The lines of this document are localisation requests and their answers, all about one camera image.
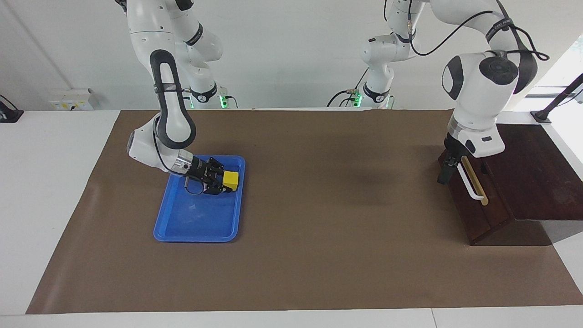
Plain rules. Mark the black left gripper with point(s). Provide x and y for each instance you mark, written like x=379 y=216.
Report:
x=453 y=149

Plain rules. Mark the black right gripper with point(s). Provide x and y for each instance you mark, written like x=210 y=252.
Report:
x=205 y=175

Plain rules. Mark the yellow cube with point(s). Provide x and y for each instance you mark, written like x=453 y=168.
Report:
x=231 y=180

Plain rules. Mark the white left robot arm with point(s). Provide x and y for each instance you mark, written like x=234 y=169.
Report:
x=478 y=86

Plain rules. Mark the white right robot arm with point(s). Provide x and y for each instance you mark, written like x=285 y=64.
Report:
x=157 y=54

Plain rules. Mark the blue plastic tray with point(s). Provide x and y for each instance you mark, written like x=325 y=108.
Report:
x=196 y=218

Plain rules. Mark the dark wooden cabinet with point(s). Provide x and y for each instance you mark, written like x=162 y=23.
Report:
x=537 y=173

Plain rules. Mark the black stand with pole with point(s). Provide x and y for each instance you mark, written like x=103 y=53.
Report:
x=541 y=116

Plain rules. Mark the brown table mat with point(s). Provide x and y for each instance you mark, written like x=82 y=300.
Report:
x=319 y=255

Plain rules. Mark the black table clamp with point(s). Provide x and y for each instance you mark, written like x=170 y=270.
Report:
x=10 y=114

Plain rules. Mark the white wall socket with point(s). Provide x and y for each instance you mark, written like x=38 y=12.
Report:
x=70 y=99

